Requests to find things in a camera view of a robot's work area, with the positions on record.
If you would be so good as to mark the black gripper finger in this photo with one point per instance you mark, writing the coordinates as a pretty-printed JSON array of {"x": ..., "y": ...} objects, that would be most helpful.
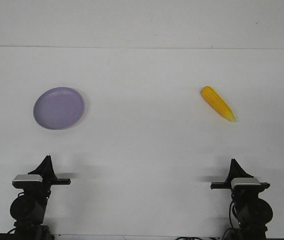
[
  {"x": 51, "y": 172},
  {"x": 42, "y": 168}
]

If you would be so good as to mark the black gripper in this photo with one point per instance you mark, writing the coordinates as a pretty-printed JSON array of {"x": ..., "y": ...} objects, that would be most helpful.
[{"x": 241, "y": 189}]

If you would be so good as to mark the purple round plate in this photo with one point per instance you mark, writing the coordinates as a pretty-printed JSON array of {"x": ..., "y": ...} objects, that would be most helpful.
[{"x": 58, "y": 108}]

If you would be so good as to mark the yellow corn cob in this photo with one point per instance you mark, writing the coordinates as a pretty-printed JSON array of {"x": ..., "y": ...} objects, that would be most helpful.
[{"x": 217, "y": 103}]

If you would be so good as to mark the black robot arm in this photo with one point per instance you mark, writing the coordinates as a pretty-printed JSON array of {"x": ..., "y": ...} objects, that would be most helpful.
[
  {"x": 29, "y": 208},
  {"x": 251, "y": 212}
]

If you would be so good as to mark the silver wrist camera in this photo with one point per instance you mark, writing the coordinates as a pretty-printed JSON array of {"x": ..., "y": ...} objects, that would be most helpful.
[
  {"x": 24, "y": 181},
  {"x": 244, "y": 182}
]

